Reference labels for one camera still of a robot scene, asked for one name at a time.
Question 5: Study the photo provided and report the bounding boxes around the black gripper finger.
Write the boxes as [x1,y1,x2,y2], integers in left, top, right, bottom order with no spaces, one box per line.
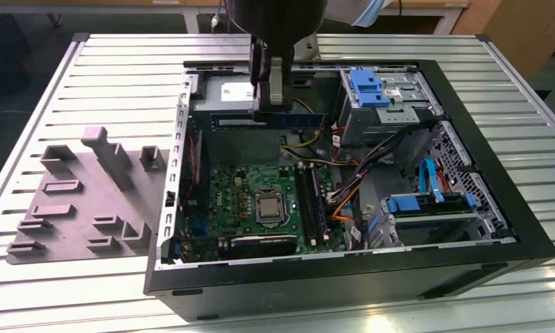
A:
[250,36,274,122]
[270,44,298,114]

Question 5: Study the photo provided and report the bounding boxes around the black RAM slot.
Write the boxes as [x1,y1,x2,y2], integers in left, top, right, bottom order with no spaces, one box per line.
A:
[294,163,317,246]

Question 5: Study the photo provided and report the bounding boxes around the grey power supply unit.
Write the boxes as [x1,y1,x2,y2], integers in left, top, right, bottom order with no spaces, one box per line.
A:
[189,74,287,167]

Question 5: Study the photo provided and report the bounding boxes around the blue plastic drive carrier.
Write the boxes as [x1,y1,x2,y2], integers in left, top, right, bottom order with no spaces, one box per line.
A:
[350,69,394,109]

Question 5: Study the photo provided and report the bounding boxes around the green Dell motherboard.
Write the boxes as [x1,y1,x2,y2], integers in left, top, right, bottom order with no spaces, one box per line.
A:
[179,162,355,262]

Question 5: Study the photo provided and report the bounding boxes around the grey metal disk bay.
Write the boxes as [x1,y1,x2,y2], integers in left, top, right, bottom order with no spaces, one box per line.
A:
[338,68,446,148]
[363,192,513,250]

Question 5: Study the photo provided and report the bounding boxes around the CPU socket with silver CPU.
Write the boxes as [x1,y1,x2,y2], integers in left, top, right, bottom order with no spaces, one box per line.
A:
[253,188,289,225]

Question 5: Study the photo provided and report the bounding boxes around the wooden desk white legs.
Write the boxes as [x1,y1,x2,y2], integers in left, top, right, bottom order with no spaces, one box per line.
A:
[0,0,473,35]

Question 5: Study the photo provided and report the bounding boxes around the blue board connector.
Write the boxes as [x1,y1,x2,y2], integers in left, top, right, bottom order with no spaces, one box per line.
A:
[189,216,210,239]

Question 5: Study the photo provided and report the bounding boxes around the black graphics card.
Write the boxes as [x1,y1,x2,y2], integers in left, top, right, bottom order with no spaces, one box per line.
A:
[217,232,301,260]

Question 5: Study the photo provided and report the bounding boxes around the blue carrier with disk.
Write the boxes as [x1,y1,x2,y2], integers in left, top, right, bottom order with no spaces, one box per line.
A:
[379,192,482,214]

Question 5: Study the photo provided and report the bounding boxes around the grey parts rack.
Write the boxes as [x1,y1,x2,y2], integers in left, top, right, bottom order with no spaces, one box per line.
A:
[4,126,173,266]

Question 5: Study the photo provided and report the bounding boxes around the wooden cabinet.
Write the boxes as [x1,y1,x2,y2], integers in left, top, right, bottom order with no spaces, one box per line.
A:
[452,0,555,83]

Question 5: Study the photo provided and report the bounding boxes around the black open PC case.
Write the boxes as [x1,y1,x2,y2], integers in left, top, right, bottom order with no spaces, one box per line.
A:
[142,58,555,322]

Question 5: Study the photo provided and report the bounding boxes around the cable with silver plug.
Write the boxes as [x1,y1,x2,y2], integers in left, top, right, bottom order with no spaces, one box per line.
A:
[210,0,223,31]

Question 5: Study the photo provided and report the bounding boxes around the black cable bundle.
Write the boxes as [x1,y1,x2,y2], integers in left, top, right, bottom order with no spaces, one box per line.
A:
[326,119,444,205]

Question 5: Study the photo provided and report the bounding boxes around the orange yellow power wires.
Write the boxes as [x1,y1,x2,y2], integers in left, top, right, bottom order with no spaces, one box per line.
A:
[331,199,355,223]

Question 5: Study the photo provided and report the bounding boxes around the blue flat data wire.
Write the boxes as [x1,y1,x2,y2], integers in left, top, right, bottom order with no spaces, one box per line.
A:
[418,157,446,204]

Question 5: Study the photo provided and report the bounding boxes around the orange red wire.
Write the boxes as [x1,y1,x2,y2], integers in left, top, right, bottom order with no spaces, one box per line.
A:
[437,171,462,195]

